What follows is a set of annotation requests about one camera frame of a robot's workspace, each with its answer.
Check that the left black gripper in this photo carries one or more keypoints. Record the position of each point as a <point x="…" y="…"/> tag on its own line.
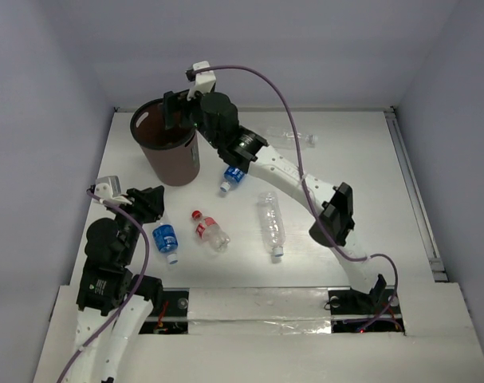
<point x="144" y="203"/>

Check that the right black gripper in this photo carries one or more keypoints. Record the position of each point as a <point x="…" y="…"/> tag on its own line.
<point x="175" y="102"/>

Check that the blue label bottle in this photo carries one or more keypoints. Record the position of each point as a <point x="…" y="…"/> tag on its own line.
<point x="231" y="178"/>
<point x="165" y="240"/>

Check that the red label clear bottle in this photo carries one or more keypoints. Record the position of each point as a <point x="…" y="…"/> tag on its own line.
<point x="207" y="229"/>

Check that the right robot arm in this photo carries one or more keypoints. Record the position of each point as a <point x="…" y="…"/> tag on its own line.
<point x="216" y="119"/>

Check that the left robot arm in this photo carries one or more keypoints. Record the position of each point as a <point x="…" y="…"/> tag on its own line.
<point x="112" y="302"/>

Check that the brown plastic waste bin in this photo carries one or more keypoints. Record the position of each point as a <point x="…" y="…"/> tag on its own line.
<point x="173" y="153"/>

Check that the clear bottle at back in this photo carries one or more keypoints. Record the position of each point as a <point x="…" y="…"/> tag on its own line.
<point x="284" y="138"/>

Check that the clear bottle blue cap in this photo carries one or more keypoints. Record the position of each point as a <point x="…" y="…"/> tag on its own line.
<point x="273" y="231"/>

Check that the taped white front board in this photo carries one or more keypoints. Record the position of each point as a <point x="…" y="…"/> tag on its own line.
<point x="258" y="311"/>

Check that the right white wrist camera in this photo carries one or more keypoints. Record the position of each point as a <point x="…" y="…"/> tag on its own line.
<point x="202" y="80"/>

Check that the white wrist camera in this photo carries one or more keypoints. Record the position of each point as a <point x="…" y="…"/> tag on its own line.
<point x="202" y="80"/>
<point x="106" y="187"/>

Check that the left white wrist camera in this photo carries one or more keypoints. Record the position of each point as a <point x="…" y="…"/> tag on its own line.
<point x="106" y="187"/>

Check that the aluminium rail right edge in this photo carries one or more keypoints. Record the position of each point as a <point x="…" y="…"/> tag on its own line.
<point x="432" y="252"/>

